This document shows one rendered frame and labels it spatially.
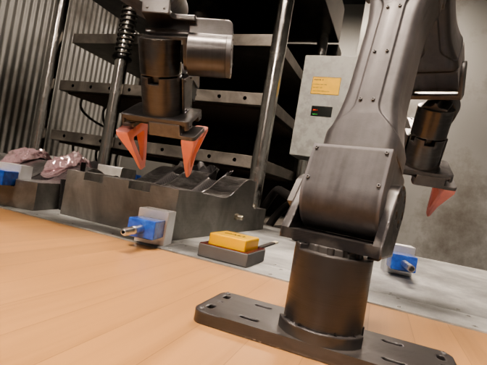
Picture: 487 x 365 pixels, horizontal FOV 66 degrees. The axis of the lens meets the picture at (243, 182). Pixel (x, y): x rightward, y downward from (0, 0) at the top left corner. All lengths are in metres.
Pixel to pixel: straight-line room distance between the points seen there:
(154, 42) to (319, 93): 1.07
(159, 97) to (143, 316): 0.31
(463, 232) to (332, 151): 2.91
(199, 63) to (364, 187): 0.30
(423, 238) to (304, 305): 2.89
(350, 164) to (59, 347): 0.24
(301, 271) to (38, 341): 0.18
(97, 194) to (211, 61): 0.37
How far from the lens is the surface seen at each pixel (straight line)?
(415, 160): 0.71
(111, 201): 0.74
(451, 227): 3.19
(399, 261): 0.73
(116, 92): 1.83
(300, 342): 0.30
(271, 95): 1.43
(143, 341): 0.28
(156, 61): 0.53
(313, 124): 1.50
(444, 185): 0.73
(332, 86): 1.52
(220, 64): 0.52
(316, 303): 0.30
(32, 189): 0.83
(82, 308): 0.33
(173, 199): 0.66
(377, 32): 0.39
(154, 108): 0.55
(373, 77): 0.36
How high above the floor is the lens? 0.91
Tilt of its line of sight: 1 degrees up
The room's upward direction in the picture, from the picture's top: 10 degrees clockwise
